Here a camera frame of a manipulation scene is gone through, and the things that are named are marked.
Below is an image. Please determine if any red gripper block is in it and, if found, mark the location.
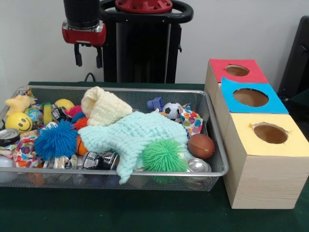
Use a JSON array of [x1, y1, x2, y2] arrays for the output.
[[61, 21, 107, 69]]

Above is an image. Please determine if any cream knit cloth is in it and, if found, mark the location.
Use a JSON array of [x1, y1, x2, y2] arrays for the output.
[[81, 86, 133, 127]]

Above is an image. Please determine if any shallow clear mesh bin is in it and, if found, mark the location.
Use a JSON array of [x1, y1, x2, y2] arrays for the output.
[[0, 85, 229, 192]]

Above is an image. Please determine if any wooden box with three holes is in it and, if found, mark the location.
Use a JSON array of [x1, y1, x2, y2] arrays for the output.
[[204, 58, 309, 210]]

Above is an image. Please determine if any mint green knit cloth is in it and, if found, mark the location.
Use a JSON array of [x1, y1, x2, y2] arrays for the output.
[[77, 111, 189, 185]]

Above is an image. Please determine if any blue spiky rubber ball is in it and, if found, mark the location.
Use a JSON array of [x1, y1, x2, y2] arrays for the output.
[[34, 119, 78, 161]]

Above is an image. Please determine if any yellow smiley face ball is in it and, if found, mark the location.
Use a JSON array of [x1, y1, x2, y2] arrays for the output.
[[4, 112, 33, 134]]

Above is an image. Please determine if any small black white soccer ball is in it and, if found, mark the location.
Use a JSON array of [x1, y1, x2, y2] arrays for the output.
[[163, 102, 182, 121]]

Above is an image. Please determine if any black printed can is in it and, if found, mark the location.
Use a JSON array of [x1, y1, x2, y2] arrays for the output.
[[82, 150, 120, 171]]

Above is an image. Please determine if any green spiky rubber ball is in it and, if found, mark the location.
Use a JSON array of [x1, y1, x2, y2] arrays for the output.
[[142, 139, 189, 173]]

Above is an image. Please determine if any colourful dotted cloth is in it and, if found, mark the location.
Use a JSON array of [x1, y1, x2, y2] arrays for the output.
[[178, 104, 204, 136]]

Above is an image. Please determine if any small brown football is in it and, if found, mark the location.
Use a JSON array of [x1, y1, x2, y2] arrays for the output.
[[187, 133, 216, 160]]

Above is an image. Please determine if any plain silver can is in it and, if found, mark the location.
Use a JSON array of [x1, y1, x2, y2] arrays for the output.
[[185, 158, 212, 174]]

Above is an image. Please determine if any dark green tablecloth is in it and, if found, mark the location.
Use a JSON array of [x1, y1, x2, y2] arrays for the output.
[[284, 96, 309, 145], [0, 81, 309, 232]]

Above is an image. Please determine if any black upright panel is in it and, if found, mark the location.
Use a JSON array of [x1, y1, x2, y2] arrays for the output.
[[277, 15, 309, 102]]

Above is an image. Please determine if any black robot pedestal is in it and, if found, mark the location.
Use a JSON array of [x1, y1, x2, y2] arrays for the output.
[[93, 0, 194, 84]]

